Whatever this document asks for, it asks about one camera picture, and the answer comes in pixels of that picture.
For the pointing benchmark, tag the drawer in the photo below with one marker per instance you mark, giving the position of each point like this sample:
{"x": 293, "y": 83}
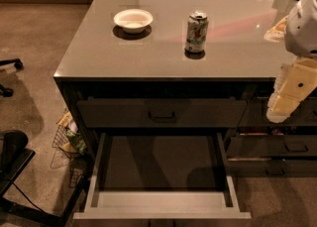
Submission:
{"x": 274, "y": 168}
{"x": 161, "y": 181}
{"x": 255, "y": 114}
{"x": 161, "y": 113}
{"x": 273, "y": 146}

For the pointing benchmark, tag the wire basket with trash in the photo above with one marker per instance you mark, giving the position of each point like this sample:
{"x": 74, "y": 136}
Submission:
{"x": 69, "y": 149}

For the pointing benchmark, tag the white paper bowl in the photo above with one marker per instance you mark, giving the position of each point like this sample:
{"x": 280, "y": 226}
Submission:
{"x": 133, "y": 21}

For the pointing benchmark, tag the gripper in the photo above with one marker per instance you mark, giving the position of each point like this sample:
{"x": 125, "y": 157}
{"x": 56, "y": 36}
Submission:
{"x": 303, "y": 29}

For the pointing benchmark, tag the snack bag on counter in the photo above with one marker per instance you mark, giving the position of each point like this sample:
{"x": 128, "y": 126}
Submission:
{"x": 276, "y": 33}

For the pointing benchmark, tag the green and white soda can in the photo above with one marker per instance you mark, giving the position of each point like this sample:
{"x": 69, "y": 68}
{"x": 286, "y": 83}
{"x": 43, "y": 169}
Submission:
{"x": 197, "y": 28}

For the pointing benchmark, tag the dark cabinet frame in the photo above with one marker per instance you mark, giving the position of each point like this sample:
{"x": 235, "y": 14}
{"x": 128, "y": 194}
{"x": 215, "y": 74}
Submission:
{"x": 74, "y": 90}

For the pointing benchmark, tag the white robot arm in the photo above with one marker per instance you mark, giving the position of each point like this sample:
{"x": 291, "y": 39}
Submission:
{"x": 300, "y": 36}

